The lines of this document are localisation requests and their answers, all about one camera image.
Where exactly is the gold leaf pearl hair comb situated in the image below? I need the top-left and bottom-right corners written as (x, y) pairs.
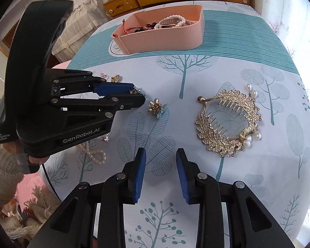
top-left (196, 83), bottom-right (262, 158)

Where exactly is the tree print tablecloth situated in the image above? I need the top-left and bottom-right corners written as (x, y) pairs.
top-left (43, 0), bottom-right (310, 248)

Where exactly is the white pearl bracelet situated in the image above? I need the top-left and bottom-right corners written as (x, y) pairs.
top-left (154, 15), bottom-right (188, 29)

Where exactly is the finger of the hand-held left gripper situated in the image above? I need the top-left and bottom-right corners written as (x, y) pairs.
top-left (45, 68), bottom-right (135, 96)
top-left (51, 93), bottom-right (146, 120)

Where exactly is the white lace cloth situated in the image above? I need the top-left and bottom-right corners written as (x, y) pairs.
top-left (52, 0), bottom-right (114, 62)

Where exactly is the dark bead bracelet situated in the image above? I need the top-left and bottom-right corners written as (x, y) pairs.
top-left (136, 22), bottom-right (158, 33)

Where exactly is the pearl strand on table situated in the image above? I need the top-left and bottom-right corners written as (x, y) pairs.
top-left (76, 142), bottom-right (106, 165)

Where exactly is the pink jewelry box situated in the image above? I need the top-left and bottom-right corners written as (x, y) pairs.
top-left (112, 4), bottom-right (204, 55)

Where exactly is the person's left forearm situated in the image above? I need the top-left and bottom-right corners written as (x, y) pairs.
top-left (0, 145), bottom-right (25, 208)

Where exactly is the cream fringed cloth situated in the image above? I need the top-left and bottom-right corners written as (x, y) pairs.
top-left (5, 176), bottom-right (64, 246)

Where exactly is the gold flower hair clip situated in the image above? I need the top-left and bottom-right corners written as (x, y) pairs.
top-left (147, 99), bottom-right (168, 119)

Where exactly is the white fabric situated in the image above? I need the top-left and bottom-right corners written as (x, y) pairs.
top-left (253, 0), bottom-right (310, 57)

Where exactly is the red string bracelet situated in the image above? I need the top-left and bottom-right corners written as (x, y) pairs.
top-left (114, 19), bottom-right (145, 38)

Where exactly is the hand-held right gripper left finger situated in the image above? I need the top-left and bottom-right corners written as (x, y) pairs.
top-left (33, 147), bottom-right (147, 248)

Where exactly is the person's left hand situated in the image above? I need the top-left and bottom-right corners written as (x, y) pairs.
top-left (0, 141), bottom-right (45, 174)

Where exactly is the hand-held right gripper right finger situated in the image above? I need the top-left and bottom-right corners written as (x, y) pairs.
top-left (176, 148), bottom-right (296, 248)

